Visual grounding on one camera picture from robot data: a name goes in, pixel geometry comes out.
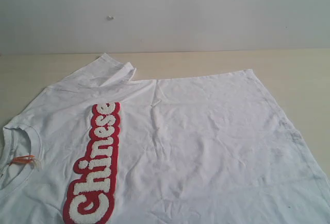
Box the white t-shirt red lettering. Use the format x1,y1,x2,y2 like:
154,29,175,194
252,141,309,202
1,54,329,223

